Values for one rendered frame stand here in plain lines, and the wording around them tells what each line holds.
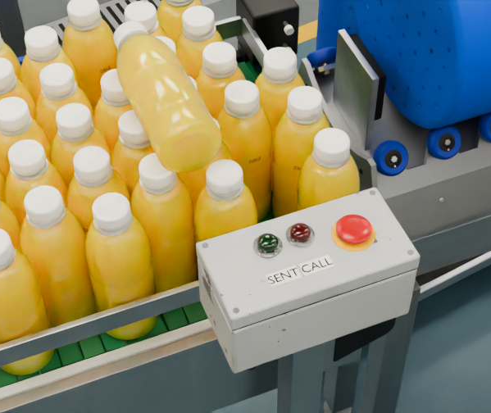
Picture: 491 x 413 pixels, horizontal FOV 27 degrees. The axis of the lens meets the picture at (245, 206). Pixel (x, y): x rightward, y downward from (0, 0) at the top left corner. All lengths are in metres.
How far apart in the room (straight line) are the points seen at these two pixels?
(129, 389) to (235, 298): 0.28
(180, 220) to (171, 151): 0.10
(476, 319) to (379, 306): 1.29
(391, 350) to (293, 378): 0.55
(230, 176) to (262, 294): 0.15
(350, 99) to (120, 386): 0.47
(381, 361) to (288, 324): 0.73
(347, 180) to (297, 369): 0.22
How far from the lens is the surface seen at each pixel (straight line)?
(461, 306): 2.36
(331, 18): 1.82
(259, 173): 1.22
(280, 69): 1.20
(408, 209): 1.35
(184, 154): 1.07
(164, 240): 1.13
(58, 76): 1.21
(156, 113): 1.06
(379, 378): 1.77
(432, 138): 1.31
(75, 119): 1.15
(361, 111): 1.32
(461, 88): 1.20
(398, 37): 1.30
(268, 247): 1.00
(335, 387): 2.05
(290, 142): 1.17
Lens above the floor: 1.90
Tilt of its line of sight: 50 degrees down
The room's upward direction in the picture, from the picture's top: 1 degrees counter-clockwise
